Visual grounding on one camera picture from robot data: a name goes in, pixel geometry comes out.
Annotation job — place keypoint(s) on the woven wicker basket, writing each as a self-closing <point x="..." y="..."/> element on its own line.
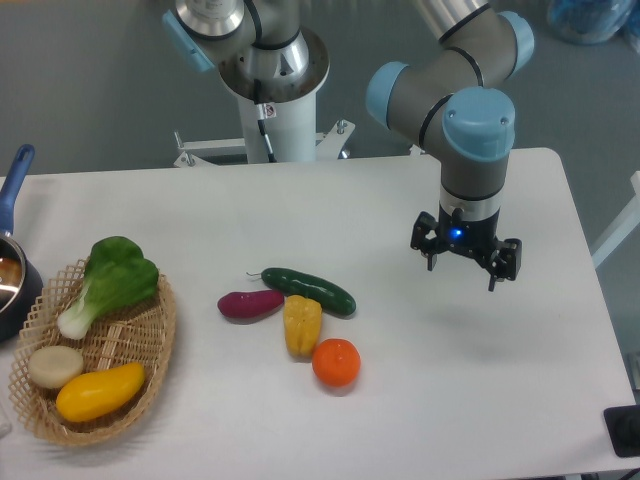
<point x="143" y="333"/>

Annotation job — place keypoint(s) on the green bok choy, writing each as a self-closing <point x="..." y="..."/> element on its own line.
<point x="117" y="275"/>

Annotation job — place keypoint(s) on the blue plastic bag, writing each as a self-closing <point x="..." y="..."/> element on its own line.
<point x="588" y="22"/>

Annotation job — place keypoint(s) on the beige round radish slice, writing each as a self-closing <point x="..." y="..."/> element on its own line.
<point x="52" y="367"/>

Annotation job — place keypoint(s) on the white frame bar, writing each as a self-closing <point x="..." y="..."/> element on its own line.
<point x="619" y="228"/>

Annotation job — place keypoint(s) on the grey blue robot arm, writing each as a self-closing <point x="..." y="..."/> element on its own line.
<point x="452" y="109"/>

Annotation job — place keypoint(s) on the yellow mango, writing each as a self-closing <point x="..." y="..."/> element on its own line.
<point x="96" y="394"/>

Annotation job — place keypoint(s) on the black device at table edge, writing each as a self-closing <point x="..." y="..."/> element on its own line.
<point x="622" y="423"/>

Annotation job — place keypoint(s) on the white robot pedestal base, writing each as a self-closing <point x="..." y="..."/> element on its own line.
<point x="276" y="94"/>

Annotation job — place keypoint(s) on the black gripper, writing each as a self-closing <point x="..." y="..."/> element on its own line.
<point x="472" y="239"/>

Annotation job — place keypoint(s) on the yellow bell pepper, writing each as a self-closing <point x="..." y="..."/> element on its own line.
<point x="302" y="319"/>

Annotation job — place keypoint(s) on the dark green cucumber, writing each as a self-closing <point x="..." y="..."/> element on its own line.
<point x="330" y="296"/>

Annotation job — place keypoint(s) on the purple sweet potato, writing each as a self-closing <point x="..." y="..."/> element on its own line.
<point x="250" y="305"/>

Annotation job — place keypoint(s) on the orange tangerine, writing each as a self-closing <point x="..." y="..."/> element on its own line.
<point x="336" y="362"/>

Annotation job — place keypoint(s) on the blue handled saucepan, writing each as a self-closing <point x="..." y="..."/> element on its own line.
<point x="21" y="283"/>

